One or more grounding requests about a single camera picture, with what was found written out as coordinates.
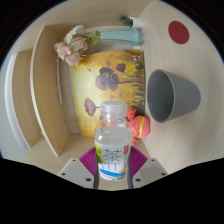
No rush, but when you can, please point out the flat round red coaster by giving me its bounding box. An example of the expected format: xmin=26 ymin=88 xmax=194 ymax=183
xmin=167 ymin=20 xmax=190 ymax=45

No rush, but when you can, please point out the pale green tall vase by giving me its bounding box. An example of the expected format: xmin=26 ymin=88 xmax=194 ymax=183
xmin=99 ymin=27 xmax=146 ymax=47

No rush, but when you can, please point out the light wooden shelf unit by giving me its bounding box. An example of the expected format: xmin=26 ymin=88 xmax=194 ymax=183
xmin=3 ymin=0 xmax=224 ymax=174

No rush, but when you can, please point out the small potted green plant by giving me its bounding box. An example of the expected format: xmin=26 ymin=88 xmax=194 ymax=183
xmin=119 ymin=14 xmax=146 ymax=29

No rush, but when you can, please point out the grey plastic mug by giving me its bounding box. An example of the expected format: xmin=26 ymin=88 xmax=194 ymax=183
xmin=146 ymin=68 xmax=202 ymax=124

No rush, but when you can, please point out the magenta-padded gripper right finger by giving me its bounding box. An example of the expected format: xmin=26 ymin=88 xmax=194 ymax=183
xmin=126 ymin=146 xmax=169 ymax=190

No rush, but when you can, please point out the white light bar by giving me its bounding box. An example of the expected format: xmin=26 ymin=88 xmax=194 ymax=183
xmin=55 ymin=58 xmax=64 ymax=105

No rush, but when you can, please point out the yellow poppy flower painting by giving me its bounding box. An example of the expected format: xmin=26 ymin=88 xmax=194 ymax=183
xmin=69 ymin=49 xmax=147 ymax=138

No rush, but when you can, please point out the pink white flower bouquet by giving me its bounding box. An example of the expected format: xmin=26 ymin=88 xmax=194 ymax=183
xmin=53 ymin=24 xmax=102 ymax=68

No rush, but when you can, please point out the red orange plush toy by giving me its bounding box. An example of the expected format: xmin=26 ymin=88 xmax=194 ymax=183
xmin=125 ymin=108 xmax=152 ymax=147

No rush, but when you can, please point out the clear plastic drink bottle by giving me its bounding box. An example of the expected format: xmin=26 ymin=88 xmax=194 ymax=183
xmin=94 ymin=100 xmax=134 ymax=182

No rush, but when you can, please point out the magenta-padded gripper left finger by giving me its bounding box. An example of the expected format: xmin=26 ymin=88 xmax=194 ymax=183
xmin=57 ymin=146 xmax=101 ymax=190

